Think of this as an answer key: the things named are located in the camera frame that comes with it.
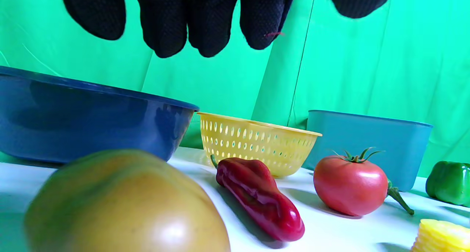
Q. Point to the person's left hand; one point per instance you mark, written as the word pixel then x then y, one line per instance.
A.
pixel 165 17

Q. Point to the dark blue bowl container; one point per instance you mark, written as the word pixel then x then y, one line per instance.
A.
pixel 73 127

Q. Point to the yellow perforated basket container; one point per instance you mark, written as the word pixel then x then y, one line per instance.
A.
pixel 257 141

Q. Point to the yellow brown bell pepper object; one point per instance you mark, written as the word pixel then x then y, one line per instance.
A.
pixel 121 208

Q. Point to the red chili pepper object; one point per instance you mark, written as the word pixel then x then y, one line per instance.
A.
pixel 257 193

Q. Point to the teal plastic bin container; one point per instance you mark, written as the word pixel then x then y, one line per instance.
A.
pixel 367 141

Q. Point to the red tomato object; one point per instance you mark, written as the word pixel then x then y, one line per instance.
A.
pixel 349 186

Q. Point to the green chili pepper object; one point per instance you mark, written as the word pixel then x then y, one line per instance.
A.
pixel 398 197

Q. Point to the green bell pepper object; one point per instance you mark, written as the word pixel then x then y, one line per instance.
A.
pixel 448 182

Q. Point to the yellow corn piece object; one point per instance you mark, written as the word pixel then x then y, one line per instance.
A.
pixel 440 237

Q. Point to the green backdrop cloth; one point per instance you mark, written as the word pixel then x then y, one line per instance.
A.
pixel 367 61

